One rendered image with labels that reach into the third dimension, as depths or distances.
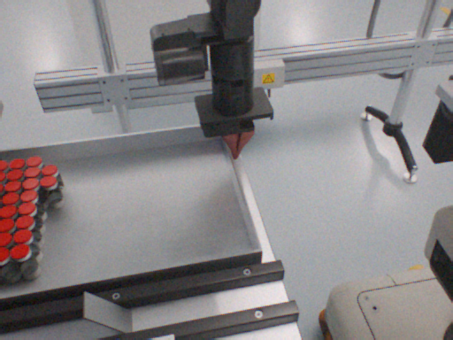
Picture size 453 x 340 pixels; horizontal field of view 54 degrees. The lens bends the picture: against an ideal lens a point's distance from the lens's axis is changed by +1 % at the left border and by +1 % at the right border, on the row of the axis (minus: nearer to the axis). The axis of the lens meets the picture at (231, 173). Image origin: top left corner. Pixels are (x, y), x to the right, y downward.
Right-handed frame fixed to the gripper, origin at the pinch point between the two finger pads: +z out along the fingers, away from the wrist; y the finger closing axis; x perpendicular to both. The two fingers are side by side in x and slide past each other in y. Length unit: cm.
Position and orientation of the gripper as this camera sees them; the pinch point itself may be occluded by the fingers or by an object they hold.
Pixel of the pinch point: (234, 152)
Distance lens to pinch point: 68.6
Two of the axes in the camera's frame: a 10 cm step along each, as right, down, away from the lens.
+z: 0.3, 7.1, 7.0
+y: -9.8, 1.6, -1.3
